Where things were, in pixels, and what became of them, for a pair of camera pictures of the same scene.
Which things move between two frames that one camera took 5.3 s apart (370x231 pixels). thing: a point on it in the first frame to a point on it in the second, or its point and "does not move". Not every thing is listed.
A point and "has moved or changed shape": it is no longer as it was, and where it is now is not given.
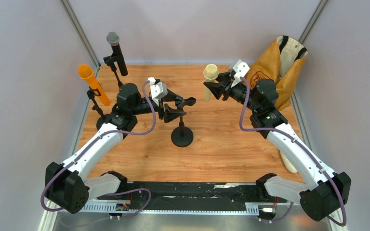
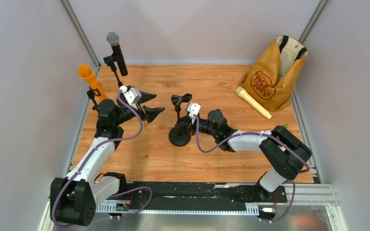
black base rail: (238, 198) does not move
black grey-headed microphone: (113, 39) does not move
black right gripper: (218, 88) to (187, 121)
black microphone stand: (91, 93) does not move
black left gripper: (170, 114) to (150, 113)
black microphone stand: (182, 136) does not move
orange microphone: (85, 72) does not move
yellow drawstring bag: (280, 63) does not move
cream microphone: (210, 72) has moved or changed shape
